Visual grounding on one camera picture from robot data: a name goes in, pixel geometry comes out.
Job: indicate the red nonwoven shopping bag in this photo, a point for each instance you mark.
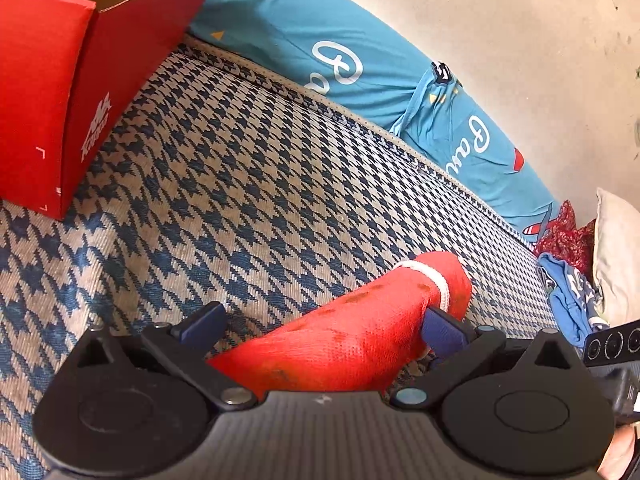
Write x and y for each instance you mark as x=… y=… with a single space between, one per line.
x=350 y=340

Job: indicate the grey white pillow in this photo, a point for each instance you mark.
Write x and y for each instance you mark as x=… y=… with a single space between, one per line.
x=617 y=250

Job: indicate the blue fleece garment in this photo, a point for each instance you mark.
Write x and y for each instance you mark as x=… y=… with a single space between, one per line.
x=562 y=300

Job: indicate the red floral cloth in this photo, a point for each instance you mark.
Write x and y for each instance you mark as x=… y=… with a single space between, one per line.
x=567 y=240

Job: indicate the long blue pillow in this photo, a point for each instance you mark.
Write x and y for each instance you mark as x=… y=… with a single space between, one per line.
x=350 y=60

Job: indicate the person's right hand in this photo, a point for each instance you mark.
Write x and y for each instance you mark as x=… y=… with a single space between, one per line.
x=622 y=452

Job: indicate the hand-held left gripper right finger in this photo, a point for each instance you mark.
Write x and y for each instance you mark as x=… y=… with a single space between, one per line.
x=442 y=332

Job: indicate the red shoe box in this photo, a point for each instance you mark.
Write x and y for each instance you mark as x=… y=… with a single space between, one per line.
x=75 y=85

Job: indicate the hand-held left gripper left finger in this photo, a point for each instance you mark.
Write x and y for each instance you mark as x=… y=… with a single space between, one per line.
x=205 y=325

